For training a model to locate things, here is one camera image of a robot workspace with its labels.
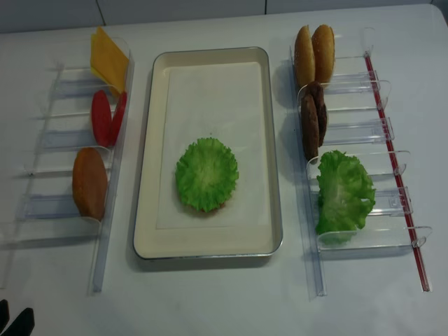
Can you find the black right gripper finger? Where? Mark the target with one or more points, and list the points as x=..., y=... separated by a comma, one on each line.
x=23, y=325

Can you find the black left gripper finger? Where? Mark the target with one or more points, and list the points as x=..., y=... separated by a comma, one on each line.
x=4, y=315

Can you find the red tomato slice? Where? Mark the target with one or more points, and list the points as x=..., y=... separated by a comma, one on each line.
x=101, y=118
x=117, y=119

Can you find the bun bottom under lettuce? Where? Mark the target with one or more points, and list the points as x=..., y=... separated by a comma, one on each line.
x=213, y=210

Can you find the green lettuce leaf on tray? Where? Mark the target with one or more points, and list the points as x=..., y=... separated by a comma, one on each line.
x=206, y=174

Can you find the yellow cheese slices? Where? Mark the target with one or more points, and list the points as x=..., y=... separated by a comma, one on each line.
x=108, y=62

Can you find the green lettuce leaf in rack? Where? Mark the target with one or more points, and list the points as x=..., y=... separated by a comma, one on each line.
x=346, y=193

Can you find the front brown meat patty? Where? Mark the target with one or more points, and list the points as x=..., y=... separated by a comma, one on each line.
x=310, y=127

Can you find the brown meat patty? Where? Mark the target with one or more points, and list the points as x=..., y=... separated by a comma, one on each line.
x=310, y=127
x=315, y=90

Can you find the rear brown meat patty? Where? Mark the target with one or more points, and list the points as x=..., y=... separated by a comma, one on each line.
x=315, y=90

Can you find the left clear acrylic rack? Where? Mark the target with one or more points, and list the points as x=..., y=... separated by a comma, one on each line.
x=45, y=212

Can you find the clear acrylic rack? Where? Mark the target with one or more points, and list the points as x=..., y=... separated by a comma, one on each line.
x=356, y=100
x=45, y=212

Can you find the cream rectangular metal tray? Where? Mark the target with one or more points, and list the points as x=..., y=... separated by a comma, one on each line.
x=151, y=242

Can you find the brown bun half left rack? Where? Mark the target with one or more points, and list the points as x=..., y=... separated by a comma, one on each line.
x=89, y=183

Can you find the white paper tray liner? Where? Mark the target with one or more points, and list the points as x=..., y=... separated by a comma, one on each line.
x=223, y=101

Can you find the front sesame bun half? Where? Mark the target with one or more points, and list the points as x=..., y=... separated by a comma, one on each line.
x=304, y=60

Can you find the sesame bun half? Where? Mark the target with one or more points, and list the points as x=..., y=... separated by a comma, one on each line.
x=304, y=60
x=323, y=42

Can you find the right clear acrylic rack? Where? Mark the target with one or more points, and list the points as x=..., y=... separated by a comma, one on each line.
x=356, y=100

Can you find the rear sesame bun half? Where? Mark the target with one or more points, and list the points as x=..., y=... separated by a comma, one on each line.
x=323, y=42

